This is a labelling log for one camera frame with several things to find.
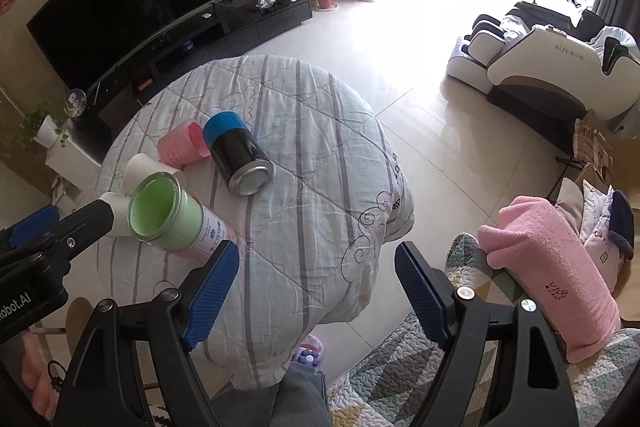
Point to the black cup with blue lid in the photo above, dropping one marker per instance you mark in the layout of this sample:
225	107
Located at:
235	152

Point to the leafy plant in white pot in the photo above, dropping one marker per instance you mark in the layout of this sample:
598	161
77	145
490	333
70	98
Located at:
42	127

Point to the white massage chair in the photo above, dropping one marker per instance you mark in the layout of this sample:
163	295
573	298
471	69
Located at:
540	57

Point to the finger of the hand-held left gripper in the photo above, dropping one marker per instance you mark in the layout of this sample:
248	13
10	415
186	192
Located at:
85	219
30	227

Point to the pink towel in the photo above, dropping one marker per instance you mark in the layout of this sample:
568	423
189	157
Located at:
545	267

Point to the person's jeans leg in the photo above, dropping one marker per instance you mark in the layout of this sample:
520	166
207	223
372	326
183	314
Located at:
280	402

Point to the dark blue cushion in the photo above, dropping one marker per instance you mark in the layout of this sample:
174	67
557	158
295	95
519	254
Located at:
622	222

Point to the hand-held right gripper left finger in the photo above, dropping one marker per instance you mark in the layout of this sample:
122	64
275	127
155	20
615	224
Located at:
215	292

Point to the light printed cushion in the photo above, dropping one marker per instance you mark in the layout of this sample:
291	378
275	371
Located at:
587	217

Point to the white side cabinet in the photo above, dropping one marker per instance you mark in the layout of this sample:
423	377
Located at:
70	162

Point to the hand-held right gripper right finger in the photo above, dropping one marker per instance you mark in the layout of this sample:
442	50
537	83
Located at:
420	294

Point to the cardboard box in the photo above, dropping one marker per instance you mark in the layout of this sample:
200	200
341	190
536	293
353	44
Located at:
595	142

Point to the purple slipper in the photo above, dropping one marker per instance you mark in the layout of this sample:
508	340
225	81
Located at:
310	355

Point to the person's left hand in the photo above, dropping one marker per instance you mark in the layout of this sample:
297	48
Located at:
37	372

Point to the pink cup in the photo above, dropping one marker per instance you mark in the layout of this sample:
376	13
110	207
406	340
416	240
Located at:
180	144

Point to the black television stand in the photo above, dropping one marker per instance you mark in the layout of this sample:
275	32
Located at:
272	14

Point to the green cup with label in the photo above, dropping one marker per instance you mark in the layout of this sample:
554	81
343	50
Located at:
150	207

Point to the grey striped quilt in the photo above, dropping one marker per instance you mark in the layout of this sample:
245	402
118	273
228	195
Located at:
310	157

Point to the white cup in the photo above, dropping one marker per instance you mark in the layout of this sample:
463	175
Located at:
142	169
117	219

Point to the triangle patterned sofa cover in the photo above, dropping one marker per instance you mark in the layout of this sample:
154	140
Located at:
380	382

